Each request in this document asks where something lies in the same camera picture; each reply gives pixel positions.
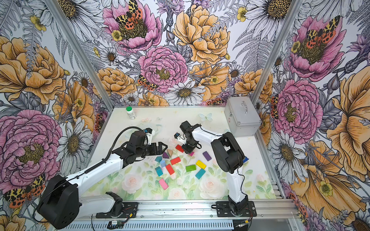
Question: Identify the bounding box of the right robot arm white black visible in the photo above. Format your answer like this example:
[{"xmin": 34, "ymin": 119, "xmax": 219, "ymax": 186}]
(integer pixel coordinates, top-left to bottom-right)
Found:
[{"xmin": 174, "ymin": 121, "xmax": 254, "ymax": 217}]

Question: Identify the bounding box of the small circuit board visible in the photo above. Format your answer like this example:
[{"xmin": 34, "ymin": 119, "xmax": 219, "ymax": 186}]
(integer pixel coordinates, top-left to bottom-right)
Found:
[{"xmin": 107, "ymin": 220, "xmax": 124, "ymax": 230}]

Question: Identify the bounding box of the red block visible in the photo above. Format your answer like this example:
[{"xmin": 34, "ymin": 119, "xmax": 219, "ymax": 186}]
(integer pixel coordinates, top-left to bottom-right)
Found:
[
  {"xmin": 175, "ymin": 145, "xmax": 184, "ymax": 153},
  {"xmin": 165, "ymin": 164, "xmax": 174, "ymax": 175},
  {"xmin": 170, "ymin": 157, "xmax": 181, "ymax": 165}
]

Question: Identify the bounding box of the pink block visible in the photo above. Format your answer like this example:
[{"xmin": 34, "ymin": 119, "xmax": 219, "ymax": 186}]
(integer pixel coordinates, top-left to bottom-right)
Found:
[{"xmin": 159, "ymin": 179, "xmax": 169, "ymax": 190}]

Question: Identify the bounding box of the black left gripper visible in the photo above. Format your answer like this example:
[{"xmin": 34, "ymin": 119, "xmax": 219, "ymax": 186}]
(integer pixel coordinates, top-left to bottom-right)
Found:
[{"xmin": 136, "ymin": 142, "xmax": 167, "ymax": 157}]

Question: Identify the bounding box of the purple rectangular block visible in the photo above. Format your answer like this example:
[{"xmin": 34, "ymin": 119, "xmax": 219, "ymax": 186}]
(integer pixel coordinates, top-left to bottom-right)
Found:
[{"xmin": 202, "ymin": 151, "xmax": 212, "ymax": 161}]

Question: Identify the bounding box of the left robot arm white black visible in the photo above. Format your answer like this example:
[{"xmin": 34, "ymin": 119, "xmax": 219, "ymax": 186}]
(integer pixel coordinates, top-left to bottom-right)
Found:
[{"xmin": 35, "ymin": 127, "xmax": 168, "ymax": 230}]

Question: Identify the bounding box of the natural wood triangle block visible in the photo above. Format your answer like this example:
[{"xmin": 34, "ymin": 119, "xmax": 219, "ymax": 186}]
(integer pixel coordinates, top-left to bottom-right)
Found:
[{"xmin": 166, "ymin": 149, "xmax": 173, "ymax": 157}]

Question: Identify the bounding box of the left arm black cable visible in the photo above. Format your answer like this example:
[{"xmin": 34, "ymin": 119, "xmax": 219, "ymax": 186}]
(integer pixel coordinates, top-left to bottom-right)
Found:
[{"xmin": 83, "ymin": 126, "xmax": 145, "ymax": 174}]

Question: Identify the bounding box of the aluminium front rail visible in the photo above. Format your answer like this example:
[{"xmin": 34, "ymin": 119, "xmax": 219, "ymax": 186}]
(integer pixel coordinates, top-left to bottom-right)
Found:
[{"xmin": 64, "ymin": 199, "xmax": 304, "ymax": 231}]

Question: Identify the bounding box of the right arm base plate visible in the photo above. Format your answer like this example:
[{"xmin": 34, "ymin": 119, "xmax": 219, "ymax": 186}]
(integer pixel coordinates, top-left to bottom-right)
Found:
[{"xmin": 211, "ymin": 201, "xmax": 257, "ymax": 218}]

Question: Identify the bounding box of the teal block right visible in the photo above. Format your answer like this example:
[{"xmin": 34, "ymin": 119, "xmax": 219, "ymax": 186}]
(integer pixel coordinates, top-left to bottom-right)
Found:
[{"xmin": 195, "ymin": 168, "xmax": 206, "ymax": 180}]

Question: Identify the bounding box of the silver metal first-aid case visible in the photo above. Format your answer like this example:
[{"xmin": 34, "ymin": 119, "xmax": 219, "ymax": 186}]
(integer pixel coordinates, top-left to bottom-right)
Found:
[{"xmin": 225, "ymin": 96, "xmax": 261, "ymax": 137}]

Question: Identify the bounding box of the white bottle green cap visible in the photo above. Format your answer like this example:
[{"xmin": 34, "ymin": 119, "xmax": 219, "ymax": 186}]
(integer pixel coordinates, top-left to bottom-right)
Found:
[{"xmin": 126, "ymin": 106, "xmax": 136, "ymax": 119}]

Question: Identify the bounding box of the purple triangle block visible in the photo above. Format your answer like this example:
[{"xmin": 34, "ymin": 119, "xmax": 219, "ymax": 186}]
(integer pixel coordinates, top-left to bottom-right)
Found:
[{"xmin": 162, "ymin": 152, "xmax": 170, "ymax": 159}]

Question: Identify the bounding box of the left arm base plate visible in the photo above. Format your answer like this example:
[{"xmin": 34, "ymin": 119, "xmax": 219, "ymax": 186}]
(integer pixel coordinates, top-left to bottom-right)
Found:
[{"xmin": 95, "ymin": 202, "xmax": 138, "ymax": 219}]

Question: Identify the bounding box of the green block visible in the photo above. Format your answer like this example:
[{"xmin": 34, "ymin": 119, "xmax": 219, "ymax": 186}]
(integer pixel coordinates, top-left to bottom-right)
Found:
[{"xmin": 186, "ymin": 165, "xmax": 197, "ymax": 172}]

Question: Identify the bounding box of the yellow block lower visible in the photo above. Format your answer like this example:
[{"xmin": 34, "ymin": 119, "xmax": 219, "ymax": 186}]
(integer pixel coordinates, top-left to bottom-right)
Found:
[{"xmin": 196, "ymin": 160, "xmax": 206, "ymax": 169}]

